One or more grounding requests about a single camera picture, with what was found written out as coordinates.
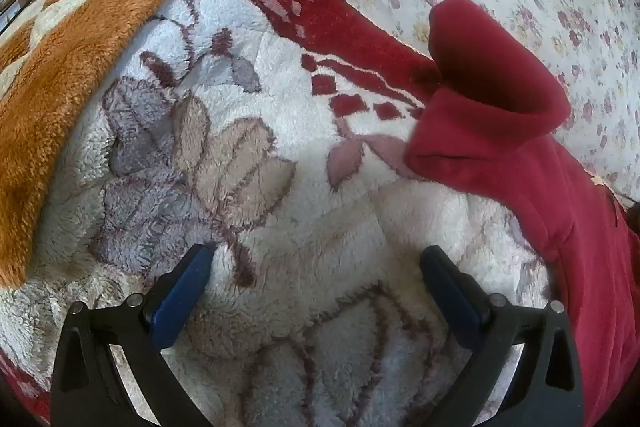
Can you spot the orange checkered plush blanket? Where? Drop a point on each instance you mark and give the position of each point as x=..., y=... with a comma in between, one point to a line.
x=75, y=57

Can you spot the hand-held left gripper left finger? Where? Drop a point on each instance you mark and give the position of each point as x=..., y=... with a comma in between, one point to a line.
x=181, y=294

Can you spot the red fleece garment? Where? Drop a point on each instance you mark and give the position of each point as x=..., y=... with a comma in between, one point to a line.
x=500, y=147

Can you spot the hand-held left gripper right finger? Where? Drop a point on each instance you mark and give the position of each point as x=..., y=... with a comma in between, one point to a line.
x=454, y=294

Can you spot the white floral plush blanket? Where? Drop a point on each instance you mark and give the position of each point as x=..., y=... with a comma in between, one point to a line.
x=300, y=132

